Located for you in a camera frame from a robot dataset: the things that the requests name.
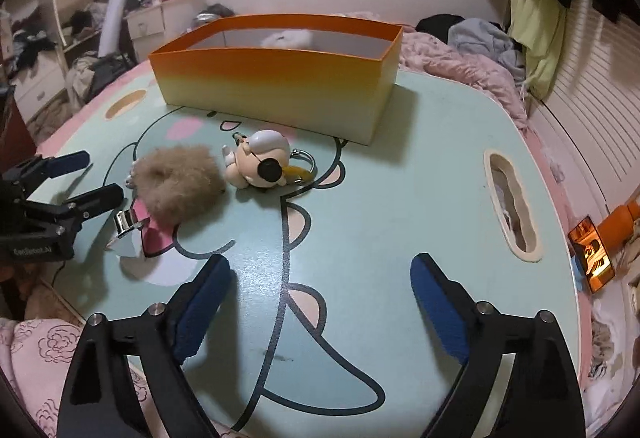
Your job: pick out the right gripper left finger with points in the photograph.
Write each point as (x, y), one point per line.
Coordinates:
(99, 399)

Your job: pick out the white round head figurine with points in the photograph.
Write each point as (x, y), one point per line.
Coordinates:
(266, 160)

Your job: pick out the shiny metal funnel cup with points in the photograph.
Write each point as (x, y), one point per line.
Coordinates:
(127, 220)

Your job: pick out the white fluffy fur keychain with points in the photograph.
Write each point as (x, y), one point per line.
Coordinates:
(295, 39)

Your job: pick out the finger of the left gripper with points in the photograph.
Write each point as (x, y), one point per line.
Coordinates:
(30, 174)
(77, 209)

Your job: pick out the grey clothing pile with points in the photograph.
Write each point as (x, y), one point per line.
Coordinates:
(477, 36)

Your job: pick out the orange bottle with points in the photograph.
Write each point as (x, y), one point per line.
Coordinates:
(618, 226)

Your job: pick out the pink floral quilt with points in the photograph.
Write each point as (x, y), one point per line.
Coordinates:
(422, 52)

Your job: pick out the white bedside drawer cabinet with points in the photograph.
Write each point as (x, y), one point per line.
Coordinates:
(152, 27)

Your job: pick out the yellow green hanging garment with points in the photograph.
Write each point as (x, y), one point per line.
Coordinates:
(539, 27)

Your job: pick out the black clothing on bed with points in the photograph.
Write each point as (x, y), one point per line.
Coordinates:
(439, 25)

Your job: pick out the white rolled mat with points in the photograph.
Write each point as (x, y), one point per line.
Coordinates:
(110, 31)

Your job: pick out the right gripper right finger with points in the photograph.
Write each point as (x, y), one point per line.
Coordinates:
(542, 397)

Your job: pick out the brown fluffy fur scrunchie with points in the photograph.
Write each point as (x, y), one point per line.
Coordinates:
(177, 183)

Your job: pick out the orange yellow cardboard box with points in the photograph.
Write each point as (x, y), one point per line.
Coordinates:
(339, 88)

